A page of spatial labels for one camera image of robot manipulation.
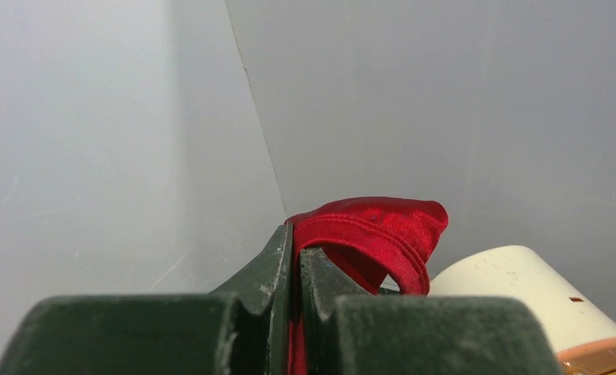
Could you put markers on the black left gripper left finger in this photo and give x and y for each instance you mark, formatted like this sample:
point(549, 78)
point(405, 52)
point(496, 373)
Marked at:
point(241, 327)

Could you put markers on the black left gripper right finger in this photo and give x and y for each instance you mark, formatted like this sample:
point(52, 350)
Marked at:
point(350, 331)

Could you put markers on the red bra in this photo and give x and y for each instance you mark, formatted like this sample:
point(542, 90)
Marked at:
point(382, 243)

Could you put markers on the cream round drawer cabinet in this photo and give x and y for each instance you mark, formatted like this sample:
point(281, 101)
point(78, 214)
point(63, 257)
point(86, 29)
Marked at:
point(582, 337)

